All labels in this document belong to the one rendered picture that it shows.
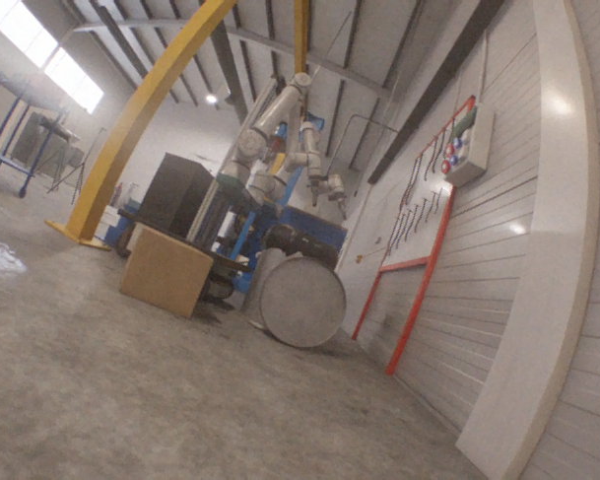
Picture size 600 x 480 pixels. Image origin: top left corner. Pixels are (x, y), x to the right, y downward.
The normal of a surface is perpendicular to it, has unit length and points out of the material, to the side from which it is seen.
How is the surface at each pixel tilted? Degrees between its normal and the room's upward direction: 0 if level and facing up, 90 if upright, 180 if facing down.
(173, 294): 90
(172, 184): 90
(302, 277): 77
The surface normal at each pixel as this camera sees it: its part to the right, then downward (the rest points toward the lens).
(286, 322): 0.33, -0.25
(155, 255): 0.49, 0.08
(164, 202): -0.11, -0.19
